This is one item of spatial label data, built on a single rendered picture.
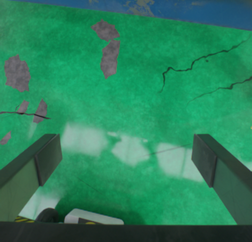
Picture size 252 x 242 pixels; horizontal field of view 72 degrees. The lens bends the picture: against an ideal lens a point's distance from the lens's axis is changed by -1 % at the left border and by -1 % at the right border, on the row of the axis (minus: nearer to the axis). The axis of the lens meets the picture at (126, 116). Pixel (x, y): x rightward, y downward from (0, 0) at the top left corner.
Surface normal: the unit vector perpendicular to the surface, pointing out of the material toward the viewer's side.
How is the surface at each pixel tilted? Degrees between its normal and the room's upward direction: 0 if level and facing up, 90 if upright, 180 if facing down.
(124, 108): 0
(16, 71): 0
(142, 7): 90
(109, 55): 0
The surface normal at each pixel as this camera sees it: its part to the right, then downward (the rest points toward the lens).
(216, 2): -0.24, 0.97
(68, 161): -0.14, -0.13
